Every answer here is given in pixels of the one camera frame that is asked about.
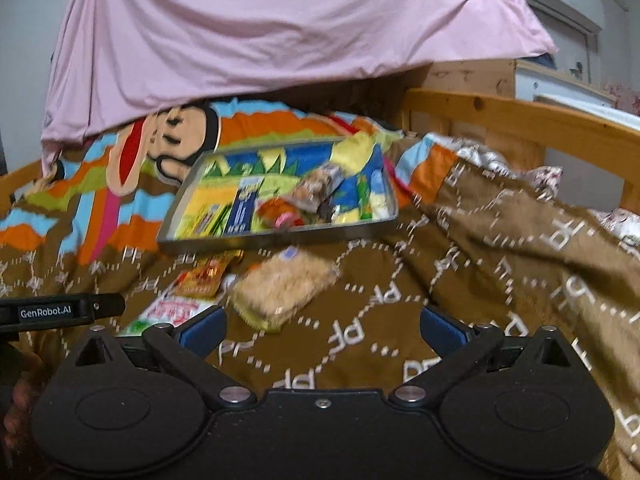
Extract blue snack bar packet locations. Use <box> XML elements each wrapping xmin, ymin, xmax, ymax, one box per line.
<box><xmin>224</xmin><ymin>176</ymin><xmax>264</xmax><ymax>235</ymax></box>

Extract green corn sausage stick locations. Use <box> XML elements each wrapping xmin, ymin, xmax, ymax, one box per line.
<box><xmin>356</xmin><ymin>174</ymin><xmax>373</xmax><ymax>221</ymax></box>

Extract nut bar clear wrapper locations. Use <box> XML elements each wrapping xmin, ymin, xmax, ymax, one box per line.
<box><xmin>283</xmin><ymin>162</ymin><xmax>345</xmax><ymax>214</ymax></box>

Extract white red rice cracker packet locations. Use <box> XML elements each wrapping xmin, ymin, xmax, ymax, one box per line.
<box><xmin>118</xmin><ymin>272</ymin><xmax>238</xmax><ymax>337</ymax></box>

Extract orange brown date snack packet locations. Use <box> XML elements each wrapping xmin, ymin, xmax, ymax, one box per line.
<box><xmin>172</xmin><ymin>249</ymin><xmax>244</xmax><ymax>299</ymax></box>

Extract rice crispy cake packet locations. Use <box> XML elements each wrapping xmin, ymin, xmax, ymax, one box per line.
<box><xmin>229</xmin><ymin>246</ymin><xmax>341</xmax><ymax>332</ymax></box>

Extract colourful monkey print blanket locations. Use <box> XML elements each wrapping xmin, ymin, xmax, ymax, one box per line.
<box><xmin>1</xmin><ymin>99</ymin><xmax>639</xmax><ymax>479</ymax></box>

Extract red orange snack packet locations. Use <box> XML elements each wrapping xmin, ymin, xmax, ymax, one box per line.
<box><xmin>256</xmin><ymin>197</ymin><xmax>307</xmax><ymax>231</ymax></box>

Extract metal tray with cartoon lining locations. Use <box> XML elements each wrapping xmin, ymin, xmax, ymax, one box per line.
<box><xmin>157</xmin><ymin>133</ymin><xmax>399</xmax><ymax>254</ymax></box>

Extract pink bed sheet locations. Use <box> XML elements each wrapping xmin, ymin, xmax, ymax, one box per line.
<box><xmin>41</xmin><ymin>0</ymin><xmax>556</xmax><ymax>166</ymax></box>

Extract wooden bed frame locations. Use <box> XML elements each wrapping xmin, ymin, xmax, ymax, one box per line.
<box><xmin>1</xmin><ymin>61</ymin><xmax>639</xmax><ymax>216</ymax></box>

